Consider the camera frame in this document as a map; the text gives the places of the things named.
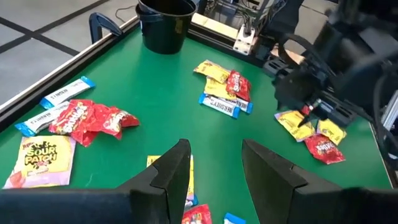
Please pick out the white mounting bracket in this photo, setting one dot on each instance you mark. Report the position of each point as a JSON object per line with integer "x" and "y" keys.
{"x": 244, "y": 42}

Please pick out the tan frame beam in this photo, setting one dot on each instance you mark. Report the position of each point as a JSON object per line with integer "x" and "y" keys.
{"x": 214, "y": 26}

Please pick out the red Skittles candy bag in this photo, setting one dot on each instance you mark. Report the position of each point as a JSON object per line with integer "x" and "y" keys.
{"x": 197, "y": 216}
{"x": 238, "y": 85}
{"x": 325, "y": 149}
{"x": 115, "y": 121}
{"x": 73, "y": 119}

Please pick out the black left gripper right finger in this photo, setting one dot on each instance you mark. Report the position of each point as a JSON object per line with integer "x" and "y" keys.
{"x": 295, "y": 202}

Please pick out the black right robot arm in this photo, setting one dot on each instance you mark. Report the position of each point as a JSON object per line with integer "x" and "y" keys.
{"x": 367, "y": 46}

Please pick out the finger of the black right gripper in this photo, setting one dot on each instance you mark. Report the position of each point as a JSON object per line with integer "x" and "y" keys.
{"x": 311, "y": 112}
{"x": 303, "y": 121}

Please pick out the black plastic bucket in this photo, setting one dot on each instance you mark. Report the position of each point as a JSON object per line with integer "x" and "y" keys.
{"x": 164, "y": 34}

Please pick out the yellow Sour Patch candy bag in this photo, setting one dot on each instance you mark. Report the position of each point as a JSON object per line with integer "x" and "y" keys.
{"x": 211, "y": 71}
{"x": 331, "y": 132}
{"x": 191, "y": 177}
{"x": 289, "y": 123}
{"x": 43, "y": 158}
{"x": 217, "y": 90}

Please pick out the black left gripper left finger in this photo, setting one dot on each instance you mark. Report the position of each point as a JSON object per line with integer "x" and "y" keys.
{"x": 140, "y": 205}

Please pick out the dark blue table clamp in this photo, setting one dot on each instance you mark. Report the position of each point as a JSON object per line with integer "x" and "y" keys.
{"x": 96, "y": 18}

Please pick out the silver frame post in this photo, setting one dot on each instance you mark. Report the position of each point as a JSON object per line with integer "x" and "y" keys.
{"x": 391, "y": 109}

